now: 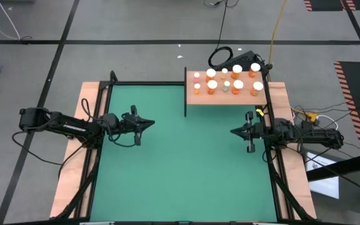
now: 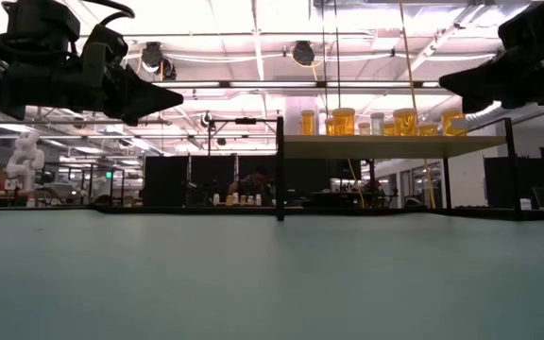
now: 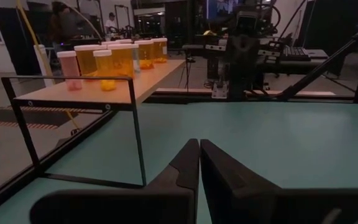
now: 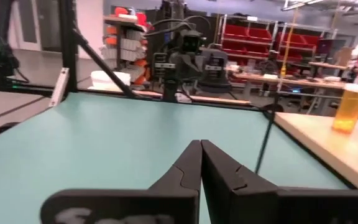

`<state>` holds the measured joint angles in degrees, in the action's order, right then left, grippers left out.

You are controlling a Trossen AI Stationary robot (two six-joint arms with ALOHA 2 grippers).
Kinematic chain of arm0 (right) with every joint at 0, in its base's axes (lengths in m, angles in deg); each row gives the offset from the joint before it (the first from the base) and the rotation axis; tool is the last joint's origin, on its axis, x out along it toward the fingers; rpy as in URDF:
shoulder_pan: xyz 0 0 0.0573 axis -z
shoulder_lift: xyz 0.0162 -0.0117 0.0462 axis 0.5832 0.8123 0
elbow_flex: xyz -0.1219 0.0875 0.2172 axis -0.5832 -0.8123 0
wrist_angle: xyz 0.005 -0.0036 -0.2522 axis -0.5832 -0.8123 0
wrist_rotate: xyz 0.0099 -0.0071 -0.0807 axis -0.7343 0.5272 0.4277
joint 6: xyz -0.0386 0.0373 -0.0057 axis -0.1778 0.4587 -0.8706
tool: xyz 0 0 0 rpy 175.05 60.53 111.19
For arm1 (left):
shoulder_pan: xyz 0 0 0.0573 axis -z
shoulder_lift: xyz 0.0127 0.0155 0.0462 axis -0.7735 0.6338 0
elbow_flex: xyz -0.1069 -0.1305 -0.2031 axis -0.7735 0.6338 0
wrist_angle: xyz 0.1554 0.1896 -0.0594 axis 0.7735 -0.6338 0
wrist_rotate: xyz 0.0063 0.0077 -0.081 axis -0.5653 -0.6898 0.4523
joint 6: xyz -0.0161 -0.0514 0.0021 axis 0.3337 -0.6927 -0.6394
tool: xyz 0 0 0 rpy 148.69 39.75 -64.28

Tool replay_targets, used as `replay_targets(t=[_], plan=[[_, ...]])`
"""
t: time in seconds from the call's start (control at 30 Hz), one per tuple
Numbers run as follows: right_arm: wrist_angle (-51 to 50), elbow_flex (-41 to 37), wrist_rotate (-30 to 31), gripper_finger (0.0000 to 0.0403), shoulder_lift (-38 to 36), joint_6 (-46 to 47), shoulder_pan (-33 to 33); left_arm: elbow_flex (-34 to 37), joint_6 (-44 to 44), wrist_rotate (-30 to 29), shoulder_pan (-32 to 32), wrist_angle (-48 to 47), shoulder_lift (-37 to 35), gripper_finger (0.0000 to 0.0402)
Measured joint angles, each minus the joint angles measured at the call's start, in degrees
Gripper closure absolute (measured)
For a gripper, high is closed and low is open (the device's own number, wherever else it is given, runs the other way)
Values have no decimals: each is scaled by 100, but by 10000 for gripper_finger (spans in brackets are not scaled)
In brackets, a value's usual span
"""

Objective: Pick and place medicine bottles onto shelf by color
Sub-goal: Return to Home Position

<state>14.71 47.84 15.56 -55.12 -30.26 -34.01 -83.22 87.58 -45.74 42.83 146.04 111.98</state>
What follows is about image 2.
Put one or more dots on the silver ceiling duct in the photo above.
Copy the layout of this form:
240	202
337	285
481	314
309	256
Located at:
536	113

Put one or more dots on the green table mat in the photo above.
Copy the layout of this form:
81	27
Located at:
253	283

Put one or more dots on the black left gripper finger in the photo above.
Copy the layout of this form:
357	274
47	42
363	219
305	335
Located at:
144	99

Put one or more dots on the black table frame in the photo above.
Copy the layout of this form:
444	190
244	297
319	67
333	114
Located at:
182	209

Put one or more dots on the black partition panel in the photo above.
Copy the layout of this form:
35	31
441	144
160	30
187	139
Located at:
508	179
168	181

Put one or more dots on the small teal pill bottle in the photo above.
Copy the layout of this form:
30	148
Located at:
378	125

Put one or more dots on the distant orange bottle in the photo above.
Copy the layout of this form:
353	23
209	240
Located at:
229	200

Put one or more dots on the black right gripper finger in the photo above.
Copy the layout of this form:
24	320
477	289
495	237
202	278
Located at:
475	85

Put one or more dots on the person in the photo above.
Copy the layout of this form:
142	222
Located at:
253	184

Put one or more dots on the white column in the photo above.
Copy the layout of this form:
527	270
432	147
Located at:
293	115

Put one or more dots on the white robot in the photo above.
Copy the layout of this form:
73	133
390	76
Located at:
25	160

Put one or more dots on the long ceiling light bar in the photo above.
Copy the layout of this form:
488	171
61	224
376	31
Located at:
277	85

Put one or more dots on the black pole-mounted camera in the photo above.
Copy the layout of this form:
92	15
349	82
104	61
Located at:
206	119

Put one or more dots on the wooden shelf board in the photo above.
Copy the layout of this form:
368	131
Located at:
395	146

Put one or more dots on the small white cap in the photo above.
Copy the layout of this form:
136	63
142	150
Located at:
308	125

